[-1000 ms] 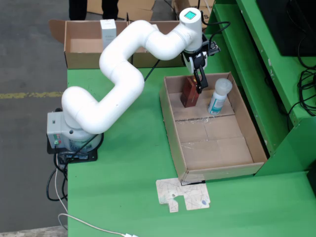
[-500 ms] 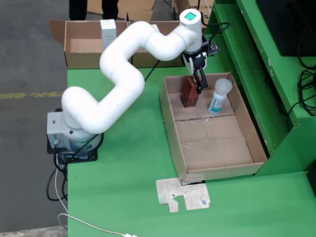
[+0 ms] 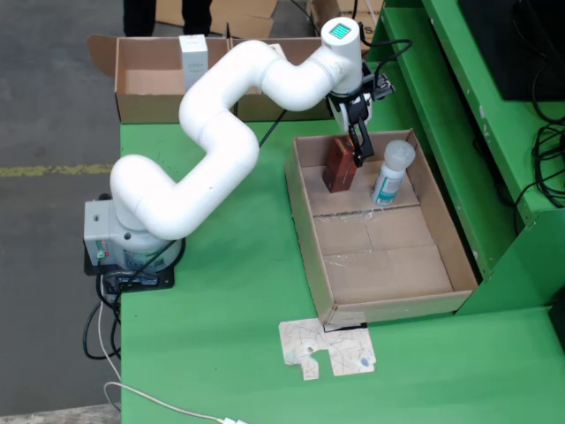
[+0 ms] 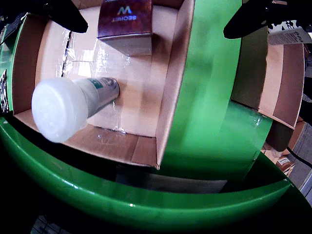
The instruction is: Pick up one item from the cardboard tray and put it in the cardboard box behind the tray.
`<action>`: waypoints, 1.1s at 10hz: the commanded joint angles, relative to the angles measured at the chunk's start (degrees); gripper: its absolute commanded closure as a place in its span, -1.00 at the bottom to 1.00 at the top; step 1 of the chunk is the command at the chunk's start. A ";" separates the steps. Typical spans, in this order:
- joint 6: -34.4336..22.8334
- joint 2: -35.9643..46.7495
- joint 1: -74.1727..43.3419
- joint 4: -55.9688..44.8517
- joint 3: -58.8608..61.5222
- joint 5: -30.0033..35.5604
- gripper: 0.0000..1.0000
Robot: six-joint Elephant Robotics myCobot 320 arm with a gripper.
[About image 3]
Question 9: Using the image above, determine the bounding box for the open brown cardboard box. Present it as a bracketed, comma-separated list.
[230, 35, 350, 123]
[87, 34, 238, 125]

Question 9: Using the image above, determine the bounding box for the printed brown cardboard box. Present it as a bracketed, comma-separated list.
[308, 0, 385, 61]

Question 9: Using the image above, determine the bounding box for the tangle of black cables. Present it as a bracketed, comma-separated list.
[514, 65, 565, 222]

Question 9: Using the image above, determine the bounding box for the white bottle with teal label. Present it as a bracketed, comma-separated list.
[370, 140, 418, 208]

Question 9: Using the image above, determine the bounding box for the red carton box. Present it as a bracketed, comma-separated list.
[321, 135, 359, 194]

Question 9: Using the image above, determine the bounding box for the scribbled flat cardboard piece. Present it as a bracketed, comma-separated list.
[277, 317, 378, 382]

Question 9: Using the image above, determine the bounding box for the black camera cable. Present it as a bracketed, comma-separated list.
[359, 24, 414, 85]

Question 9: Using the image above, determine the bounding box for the white cable with plug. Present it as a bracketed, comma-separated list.
[97, 282, 251, 424]

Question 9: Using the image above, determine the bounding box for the black monitor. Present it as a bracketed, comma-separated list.
[458, 0, 565, 102]

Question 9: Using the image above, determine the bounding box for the shallow cardboard tray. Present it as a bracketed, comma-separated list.
[284, 128, 480, 327]

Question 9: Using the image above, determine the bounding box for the white carton box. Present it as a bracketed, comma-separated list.
[178, 34, 209, 92]

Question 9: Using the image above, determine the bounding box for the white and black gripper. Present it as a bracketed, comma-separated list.
[328, 90, 375, 168]

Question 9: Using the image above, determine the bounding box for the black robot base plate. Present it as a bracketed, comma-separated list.
[83, 246, 177, 293]

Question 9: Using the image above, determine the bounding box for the green metal shelf unit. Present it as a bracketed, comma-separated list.
[368, 0, 565, 317]

